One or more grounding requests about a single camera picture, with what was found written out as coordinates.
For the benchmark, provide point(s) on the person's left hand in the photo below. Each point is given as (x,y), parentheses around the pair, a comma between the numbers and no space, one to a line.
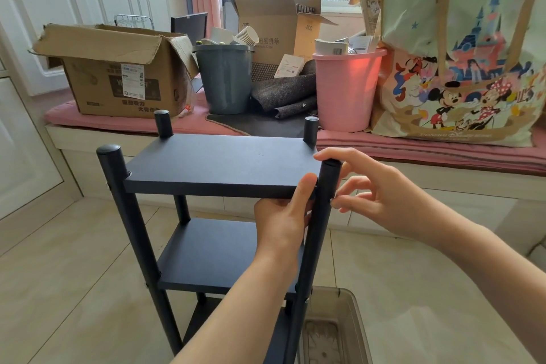
(277,223)

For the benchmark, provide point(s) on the person's right hand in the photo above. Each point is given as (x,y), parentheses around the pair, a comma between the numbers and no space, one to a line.
(396,201)

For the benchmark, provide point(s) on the person's right thumb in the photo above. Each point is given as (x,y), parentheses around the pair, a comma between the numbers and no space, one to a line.
(352,204)

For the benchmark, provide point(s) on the person's right middle finger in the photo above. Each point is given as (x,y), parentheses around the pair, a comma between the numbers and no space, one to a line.
(341,154)

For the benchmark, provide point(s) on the person's left thumb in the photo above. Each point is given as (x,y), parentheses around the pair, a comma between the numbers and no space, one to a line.
(305,191)

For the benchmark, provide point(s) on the black tiered shelf rack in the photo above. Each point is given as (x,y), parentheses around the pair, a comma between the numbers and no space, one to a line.
(222,163)

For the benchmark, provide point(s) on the person's left forearm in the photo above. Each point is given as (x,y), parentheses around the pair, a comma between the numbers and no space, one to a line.
(239,312)

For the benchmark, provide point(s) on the person's right forearm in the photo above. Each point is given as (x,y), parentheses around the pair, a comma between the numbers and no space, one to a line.
(499,287)

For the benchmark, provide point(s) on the pink plastic bucket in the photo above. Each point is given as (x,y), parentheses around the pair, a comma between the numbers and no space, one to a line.
(347,90)

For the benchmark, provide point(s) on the dark grey folded fabric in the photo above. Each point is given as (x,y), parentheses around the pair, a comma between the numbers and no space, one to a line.
(283,93)

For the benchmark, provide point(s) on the pink seat cushion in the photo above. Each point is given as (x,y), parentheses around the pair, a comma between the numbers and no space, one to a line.
(426,148)

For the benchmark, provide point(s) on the white paper card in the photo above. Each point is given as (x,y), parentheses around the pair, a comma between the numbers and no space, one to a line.
(289,66)

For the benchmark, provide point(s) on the papers in pink bucket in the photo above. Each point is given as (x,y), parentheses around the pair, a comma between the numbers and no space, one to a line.
(330,47)

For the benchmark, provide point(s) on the white window bench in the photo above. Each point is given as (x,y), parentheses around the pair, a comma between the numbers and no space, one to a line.
(469,193)

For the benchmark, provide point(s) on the clear plastic storage bin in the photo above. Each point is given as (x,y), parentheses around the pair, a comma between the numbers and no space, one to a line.
(335,325)

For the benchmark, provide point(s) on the grey plastic bucket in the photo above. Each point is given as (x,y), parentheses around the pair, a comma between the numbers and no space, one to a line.
(225,82)

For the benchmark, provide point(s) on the tall open cardboard box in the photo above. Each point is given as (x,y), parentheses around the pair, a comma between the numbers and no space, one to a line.
(273,22)

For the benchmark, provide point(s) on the stack of white paper cups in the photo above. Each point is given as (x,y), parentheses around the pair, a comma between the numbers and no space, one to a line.
(248,36)

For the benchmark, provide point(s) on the torn brown cardboard piece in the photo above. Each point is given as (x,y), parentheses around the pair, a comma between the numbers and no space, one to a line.
(369,5)

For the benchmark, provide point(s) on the cartoon print tote bag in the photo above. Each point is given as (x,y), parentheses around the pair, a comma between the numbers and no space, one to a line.
(460,56)

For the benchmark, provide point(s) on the black monitor screen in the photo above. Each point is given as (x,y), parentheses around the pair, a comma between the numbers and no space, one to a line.
(189,28)

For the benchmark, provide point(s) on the wide open cardboard box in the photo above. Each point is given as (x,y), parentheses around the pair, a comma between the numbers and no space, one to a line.
(119,73)

